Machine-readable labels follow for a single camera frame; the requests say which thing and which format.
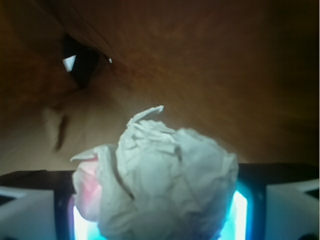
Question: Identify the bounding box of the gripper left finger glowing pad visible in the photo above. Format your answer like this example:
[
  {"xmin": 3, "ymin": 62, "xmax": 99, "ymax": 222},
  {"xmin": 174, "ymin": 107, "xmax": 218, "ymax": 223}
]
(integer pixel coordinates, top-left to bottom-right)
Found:
[{"xmin": 0, "ymin": 170, "xmax": 100, "ymax": 240}]

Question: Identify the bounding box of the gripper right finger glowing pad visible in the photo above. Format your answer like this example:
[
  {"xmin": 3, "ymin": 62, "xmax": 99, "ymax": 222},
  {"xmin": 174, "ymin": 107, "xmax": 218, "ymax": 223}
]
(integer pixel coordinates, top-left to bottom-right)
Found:
[{"xmin": 224, "ymin": 163, "xmax": 320, "ymax": 240}]

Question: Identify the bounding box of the white paper ball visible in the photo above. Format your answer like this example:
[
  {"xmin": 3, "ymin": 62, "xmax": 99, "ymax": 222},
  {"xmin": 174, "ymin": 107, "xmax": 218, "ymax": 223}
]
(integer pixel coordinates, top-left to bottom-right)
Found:
[{"xmin": 71, "ymin": 105, "xmax": 239, "ymax": 240}]

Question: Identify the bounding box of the brown paper bag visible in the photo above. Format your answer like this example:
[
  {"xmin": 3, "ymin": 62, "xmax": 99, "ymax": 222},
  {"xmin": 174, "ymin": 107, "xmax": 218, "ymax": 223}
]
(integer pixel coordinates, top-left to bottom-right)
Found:
[{"xmin": 0, "ymin": 0, "xmax": 320, "ymax": 174}]

